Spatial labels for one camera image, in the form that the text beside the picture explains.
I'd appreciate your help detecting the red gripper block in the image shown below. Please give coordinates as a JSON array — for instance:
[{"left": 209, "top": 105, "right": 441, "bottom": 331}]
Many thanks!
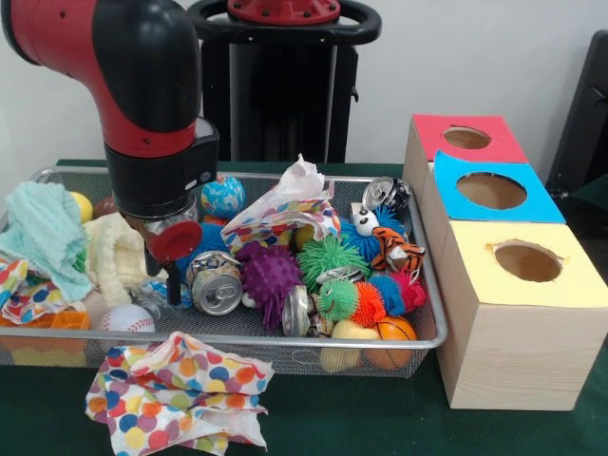
[{"left": 143, "top": 218, "right": 204, "bottom": 308}]

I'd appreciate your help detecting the white knitted cloth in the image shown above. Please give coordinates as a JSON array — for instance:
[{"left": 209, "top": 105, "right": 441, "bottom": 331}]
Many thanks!
[{"left": 84, "top": 212, "right": 151, "bottom": 308}]

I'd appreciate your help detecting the mint green knitted cloth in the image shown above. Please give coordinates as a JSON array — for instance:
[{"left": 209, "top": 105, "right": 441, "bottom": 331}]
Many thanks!
[{"left": 0, "top": 180, "right": 94, "bottom": 303}]

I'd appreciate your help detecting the polka dot cloth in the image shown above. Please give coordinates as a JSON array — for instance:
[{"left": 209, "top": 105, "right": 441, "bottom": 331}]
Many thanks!
[
  {"left": 85, "top": 334, "right": 276, "bottom": 456},
  {"left": 0, "top": 252, "right": 91, "bottom": 326},
  {"left": 220, "top": 155, "right": 341, "bottom": 256}
]

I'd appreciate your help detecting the blue spiky ball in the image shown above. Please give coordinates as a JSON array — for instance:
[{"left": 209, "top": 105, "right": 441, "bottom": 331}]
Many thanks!
[{"left": 337, "top": 204, "right": 409, "bottom": 264}]

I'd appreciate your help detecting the wooden box with three holes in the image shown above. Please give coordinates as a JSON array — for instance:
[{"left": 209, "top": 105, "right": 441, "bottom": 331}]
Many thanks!
[{"left": 403, "top": 114, "right": 608, "bottom": 411}]

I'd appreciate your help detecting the crushed silver can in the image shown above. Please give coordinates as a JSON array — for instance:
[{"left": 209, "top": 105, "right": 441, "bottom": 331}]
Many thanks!
[{"left": 185, "top": 251, "right": 245, "bottom": 316}]

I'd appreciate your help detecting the small white baseball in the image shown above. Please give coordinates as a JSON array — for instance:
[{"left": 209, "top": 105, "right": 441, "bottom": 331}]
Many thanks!
[{"left": 100, "top": 304, "right": 157, "bottom": 333}]

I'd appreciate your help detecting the small globe print ball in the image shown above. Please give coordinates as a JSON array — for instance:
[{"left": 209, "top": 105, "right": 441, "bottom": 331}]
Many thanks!
[{"left": 201, "top": 176, "right": 246, "bottom": 220}]

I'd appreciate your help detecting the smooth yellow ball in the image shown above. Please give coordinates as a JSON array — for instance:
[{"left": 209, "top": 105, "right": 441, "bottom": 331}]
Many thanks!
[{"left": 68, "top": 192, "right": 95, "bottom": 225}]

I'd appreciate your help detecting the purple spiky ball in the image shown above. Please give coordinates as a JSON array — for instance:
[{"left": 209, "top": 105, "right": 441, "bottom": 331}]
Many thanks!
[{"left": 236, "top": 242, "right": 304, "bottom": 330}]

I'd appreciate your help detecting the green spiky ball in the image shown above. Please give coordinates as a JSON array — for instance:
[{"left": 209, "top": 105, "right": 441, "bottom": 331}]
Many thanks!
[{"left": 297, "top": 235, "right": 371, "bottom": 291}]

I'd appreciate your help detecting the small yellow duck toy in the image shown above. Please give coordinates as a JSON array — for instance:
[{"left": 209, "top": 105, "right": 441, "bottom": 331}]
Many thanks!
[{"left": 318, "top": 319, "right": 379, "bottom": 373}]

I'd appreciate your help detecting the rainbow spiky caterpillar toy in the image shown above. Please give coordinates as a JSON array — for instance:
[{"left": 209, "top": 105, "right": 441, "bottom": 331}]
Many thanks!
[{"left": 318, "top": 274, "right": 429, "bottom": 330}]

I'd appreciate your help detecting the orange striped tiger toy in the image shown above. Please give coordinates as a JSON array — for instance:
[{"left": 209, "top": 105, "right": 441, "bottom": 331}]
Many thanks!
[{"left": 372, "top": 226, "right": 427, "bottom": 275}]

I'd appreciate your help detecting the small orange basketball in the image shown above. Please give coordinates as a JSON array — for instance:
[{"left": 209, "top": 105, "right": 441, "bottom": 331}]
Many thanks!
[{"left": 366, "top": 316, "right": 419, "bottom": 371}]

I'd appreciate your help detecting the green cloth side table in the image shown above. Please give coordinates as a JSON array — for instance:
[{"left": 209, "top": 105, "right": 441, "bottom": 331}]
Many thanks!
[{"left": 568, "top": 174, "right": 608, "bottom": 212}]

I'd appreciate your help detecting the black upright panel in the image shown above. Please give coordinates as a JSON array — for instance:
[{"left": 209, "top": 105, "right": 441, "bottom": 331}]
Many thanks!
[{"left": 554, "top": 30, "right": 608, "bottom": 205}]

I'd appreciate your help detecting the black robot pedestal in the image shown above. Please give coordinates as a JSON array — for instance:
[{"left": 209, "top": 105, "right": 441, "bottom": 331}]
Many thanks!
[{"left": 185, "top": 0, "right": 383, "bottom": 162}]

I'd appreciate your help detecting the clear wire mesh bin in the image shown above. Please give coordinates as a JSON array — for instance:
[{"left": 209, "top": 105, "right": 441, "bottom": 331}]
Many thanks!
[{"left": 0, "top": 167, "right": 447, "bottom": 383}]

